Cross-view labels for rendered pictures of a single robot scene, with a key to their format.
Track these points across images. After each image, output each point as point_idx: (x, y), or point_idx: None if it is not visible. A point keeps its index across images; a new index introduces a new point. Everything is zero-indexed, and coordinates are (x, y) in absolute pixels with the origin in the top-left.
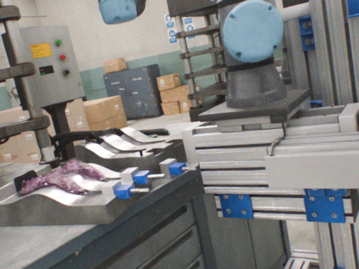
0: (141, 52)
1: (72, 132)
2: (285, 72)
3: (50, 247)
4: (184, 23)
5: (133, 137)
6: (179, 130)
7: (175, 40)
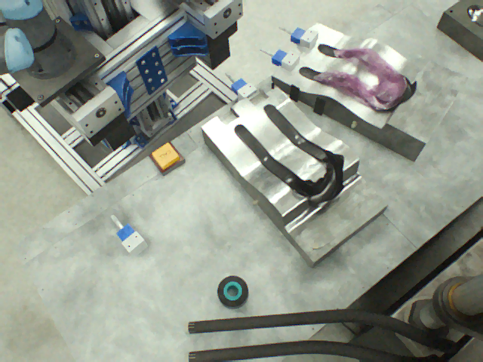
0: None
1: (384, 317)
2: (73, 48)
3: (358, 22)
4: None
5: (269, 174)
6: (159, 351)
7: None
